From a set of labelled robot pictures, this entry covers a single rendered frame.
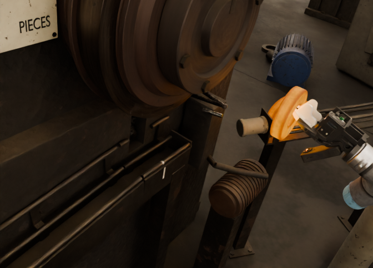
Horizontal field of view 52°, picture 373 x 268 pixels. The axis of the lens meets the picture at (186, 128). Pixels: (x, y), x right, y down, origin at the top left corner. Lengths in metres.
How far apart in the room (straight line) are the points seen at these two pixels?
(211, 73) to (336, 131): 0.40
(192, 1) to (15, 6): 0.28
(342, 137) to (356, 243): 0.63
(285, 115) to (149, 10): 0.53
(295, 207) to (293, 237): 0.20
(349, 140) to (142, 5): 0.66
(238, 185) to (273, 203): 0.80
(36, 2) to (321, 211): 1.75
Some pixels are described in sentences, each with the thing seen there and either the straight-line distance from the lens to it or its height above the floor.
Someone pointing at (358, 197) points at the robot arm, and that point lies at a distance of 1.15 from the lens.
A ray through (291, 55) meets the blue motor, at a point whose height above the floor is 0.30.
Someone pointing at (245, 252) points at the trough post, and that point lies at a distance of 1.77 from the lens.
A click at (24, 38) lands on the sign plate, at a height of 1.08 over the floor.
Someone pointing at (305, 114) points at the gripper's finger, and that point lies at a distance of 1.07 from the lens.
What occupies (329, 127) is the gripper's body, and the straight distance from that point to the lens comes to 1.05.
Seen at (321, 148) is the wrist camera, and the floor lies 0.78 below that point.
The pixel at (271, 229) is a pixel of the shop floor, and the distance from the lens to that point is 1.91.
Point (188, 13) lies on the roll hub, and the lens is 0.63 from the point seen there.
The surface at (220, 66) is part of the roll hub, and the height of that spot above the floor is 1.02.
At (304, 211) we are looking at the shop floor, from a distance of 2.07.
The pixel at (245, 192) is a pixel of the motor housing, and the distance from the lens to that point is 1.27.
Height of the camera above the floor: 1.37
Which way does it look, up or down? 36 degrees down
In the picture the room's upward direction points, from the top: 11 degrees clockwise
